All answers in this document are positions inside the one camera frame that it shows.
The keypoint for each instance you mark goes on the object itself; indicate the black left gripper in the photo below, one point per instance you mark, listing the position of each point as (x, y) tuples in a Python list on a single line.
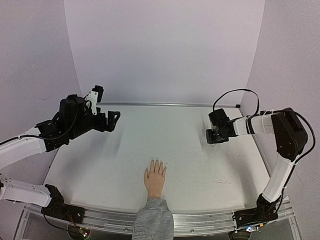
[(102, 126)]

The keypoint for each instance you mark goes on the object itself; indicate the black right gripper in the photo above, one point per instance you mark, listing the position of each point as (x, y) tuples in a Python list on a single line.
[(213, 137)]

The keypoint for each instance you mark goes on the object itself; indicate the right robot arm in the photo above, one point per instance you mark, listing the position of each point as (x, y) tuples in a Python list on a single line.
[(289, 133)]

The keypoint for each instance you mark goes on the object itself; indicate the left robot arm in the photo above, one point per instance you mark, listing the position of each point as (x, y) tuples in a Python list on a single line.
[(76, 116)]

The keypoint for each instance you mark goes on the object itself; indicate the mannequin hand with long nails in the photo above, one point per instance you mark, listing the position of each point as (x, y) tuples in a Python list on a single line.
[(154, 179)]

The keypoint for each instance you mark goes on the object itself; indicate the grey sleeve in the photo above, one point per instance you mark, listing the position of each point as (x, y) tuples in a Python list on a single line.
[(154, 221)]

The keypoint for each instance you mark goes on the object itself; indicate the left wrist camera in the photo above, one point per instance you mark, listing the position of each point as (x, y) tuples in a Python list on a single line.
[(93, 98)]

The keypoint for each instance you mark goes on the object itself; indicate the aluminium back rail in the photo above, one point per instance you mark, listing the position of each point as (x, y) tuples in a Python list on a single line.
[(161, 104)]

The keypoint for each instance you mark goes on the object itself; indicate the aluminium rail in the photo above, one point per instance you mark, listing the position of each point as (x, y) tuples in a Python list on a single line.
[(185, 224), (161, 104)]

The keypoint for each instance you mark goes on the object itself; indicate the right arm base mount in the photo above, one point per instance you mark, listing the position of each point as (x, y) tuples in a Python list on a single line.
[(251, 218)]

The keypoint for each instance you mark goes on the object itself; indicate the aluminium front rail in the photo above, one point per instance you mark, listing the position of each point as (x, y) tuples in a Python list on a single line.
[(185, 224)]

